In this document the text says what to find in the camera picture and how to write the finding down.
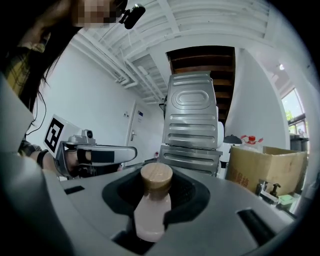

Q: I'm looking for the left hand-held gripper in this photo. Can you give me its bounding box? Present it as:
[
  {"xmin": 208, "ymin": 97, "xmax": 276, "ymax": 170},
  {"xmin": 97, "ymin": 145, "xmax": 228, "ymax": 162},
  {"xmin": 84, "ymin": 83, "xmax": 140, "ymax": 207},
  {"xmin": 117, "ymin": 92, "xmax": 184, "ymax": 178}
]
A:
[{"xmin": 42, "ymin": 113, "xmax": 138, "ymax": 179}]

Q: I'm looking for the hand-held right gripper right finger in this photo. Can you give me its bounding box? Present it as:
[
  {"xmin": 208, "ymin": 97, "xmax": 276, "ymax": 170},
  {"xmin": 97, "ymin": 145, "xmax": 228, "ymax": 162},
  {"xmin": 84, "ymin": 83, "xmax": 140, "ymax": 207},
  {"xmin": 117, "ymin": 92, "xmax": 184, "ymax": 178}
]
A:
[{"xmin": 149, "ymin": 169, "xmax": 301, "ymax": 256}]

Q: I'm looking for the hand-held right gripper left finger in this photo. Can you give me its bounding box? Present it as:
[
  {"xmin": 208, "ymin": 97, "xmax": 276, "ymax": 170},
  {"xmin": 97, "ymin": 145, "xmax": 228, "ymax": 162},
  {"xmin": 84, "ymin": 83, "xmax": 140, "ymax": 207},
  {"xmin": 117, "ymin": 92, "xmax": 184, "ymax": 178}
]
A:
[{"xmin": 49, "ymin": 166, "xmax": 151, "ymax": 256}]

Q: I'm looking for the person's left forearm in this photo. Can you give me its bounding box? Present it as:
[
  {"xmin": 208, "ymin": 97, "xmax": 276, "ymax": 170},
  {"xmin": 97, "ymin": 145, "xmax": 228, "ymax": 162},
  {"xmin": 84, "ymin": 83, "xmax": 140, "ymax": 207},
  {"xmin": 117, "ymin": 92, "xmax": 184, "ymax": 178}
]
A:
[{"xmin": 16, "ymin": 138, "xmax": 58, "ymax": 174}]

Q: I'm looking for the person's left hand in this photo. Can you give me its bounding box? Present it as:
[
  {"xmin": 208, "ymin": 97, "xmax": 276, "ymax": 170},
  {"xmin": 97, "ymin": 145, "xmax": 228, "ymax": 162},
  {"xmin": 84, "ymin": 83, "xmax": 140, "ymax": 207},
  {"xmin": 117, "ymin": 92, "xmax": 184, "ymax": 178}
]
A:
[{"xmin": 63, "ymin": 147, "xmax": 87, "ymax": 177}]

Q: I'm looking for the white door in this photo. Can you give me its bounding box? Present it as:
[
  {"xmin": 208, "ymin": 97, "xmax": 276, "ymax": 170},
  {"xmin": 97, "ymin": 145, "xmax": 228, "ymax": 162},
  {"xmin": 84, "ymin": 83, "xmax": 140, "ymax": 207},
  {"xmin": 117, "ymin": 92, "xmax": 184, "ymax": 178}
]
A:
[{"xmin": 125, "ymin": 99, "xmax": 164, "ymax": 166}]

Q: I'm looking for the chrome faucet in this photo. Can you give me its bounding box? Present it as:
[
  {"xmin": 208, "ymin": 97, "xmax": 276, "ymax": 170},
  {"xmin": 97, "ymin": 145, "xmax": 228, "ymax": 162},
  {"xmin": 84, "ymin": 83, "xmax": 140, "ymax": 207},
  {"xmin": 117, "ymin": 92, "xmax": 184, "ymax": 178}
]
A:
[{"xmin": 254, "ymin": 178, "xmax": 280, "ymax": 205}]

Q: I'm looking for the black wristband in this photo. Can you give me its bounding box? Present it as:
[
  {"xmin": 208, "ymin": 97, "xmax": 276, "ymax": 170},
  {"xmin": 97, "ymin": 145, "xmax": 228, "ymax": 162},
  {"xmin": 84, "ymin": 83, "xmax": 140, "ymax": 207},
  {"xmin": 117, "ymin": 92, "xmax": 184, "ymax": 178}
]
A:
[{"xmin": 36, "ymin": 149, "xmax": 50, "ymax": 169}]

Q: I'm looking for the white pot black lid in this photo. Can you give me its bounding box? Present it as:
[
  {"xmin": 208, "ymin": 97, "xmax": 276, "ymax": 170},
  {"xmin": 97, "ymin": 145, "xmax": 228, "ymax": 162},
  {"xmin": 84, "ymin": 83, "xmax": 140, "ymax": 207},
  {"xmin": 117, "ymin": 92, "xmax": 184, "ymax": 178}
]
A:
[{"xmin": 222, "ymin": 134, "xmax": 244, "ymax": 174}]

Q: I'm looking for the large cardboard box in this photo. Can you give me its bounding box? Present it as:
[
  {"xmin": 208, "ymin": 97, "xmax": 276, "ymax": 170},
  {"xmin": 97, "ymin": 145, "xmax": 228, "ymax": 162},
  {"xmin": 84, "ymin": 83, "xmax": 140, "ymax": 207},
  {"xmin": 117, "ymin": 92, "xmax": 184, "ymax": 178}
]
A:
[{"xmin": 224, "ymin": 145, "xmax": 308, "ymax": 196}]

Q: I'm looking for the clear plastic jug red cap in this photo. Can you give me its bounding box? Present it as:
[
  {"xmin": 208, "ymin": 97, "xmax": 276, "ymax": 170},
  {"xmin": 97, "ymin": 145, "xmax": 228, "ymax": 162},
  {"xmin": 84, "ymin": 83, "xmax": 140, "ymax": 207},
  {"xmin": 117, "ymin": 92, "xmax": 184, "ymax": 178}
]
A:
[{"xmin": 239, "ymin": 134, "xmax": 265, "ymax": 154}]

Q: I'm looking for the brown wooden staircase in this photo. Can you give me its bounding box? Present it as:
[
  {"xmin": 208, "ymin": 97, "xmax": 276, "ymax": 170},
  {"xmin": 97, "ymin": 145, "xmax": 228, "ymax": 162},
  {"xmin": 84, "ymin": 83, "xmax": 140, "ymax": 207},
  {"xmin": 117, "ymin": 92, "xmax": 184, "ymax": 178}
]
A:
[{"xmin": 165, "ymin": 45, "xmax": 237, "ymax": 126}]

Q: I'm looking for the person with dark hair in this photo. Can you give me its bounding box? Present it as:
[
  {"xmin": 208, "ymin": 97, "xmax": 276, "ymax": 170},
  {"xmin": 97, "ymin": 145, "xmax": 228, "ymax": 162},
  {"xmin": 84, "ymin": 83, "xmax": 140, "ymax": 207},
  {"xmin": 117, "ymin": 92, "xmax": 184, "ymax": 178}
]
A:
[{"xmin": 0, "ymin": 29, "xmax": 54, "ymax": 157}]

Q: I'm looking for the person's head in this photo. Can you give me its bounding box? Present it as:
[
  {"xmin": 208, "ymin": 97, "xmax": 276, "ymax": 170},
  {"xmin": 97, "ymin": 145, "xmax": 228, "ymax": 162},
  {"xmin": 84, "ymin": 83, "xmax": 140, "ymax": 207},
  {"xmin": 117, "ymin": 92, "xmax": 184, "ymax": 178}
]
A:
[{"xmin": 70, "ymin": 0, "xmax": 116, "ymax": 29}]

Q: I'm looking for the window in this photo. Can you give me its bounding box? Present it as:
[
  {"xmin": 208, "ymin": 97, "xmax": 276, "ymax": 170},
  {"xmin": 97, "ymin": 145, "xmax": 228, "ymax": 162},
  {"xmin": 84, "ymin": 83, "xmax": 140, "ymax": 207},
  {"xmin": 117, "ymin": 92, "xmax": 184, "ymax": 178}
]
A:
[{"xmin": 280, "ymin": 86, "xmax": 308, "ymax": 136}]

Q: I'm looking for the thin black headset cable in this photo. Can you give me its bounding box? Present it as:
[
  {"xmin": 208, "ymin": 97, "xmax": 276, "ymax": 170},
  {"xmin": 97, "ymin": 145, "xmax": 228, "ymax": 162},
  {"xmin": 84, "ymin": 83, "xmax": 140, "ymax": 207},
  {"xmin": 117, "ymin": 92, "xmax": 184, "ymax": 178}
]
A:
[{"xmin": 24, "ymin": 91, "xmax": 49, "ymax": 138}]

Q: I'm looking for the black head-mounted camera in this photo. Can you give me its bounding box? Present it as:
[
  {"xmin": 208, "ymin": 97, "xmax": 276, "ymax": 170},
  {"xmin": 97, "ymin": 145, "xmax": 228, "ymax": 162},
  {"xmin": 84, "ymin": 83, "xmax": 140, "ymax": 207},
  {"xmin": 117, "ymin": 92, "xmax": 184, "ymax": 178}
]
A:
[{"xmin": 119, "ymin": 3, "xmax": 147, "ymax": 31}]

